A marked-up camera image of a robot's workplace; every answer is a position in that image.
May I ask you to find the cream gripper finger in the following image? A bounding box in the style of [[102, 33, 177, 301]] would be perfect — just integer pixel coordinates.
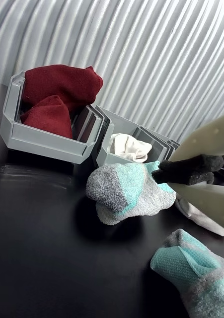
[[151, 170, 224, 236], [158, 111, 224, 173]]

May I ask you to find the white sock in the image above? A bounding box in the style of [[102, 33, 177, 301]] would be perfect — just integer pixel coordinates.
[[109, 133, 152, 163], [175, 194, 224, 237]]

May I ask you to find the teal and grey sock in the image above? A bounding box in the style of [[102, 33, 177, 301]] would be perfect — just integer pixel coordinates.
[[150, 228, 224, 318], [85, 160, 177, 226]]

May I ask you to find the dark red sock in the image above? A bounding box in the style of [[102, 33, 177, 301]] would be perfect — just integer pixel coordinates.
[[22, 64, 104, 112], [20, 95, 73, 139]]

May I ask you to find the grey plastic bin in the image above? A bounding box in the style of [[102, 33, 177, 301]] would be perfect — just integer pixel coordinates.
[[0, 71, 112, 164], [95, 105, 181, 168]]

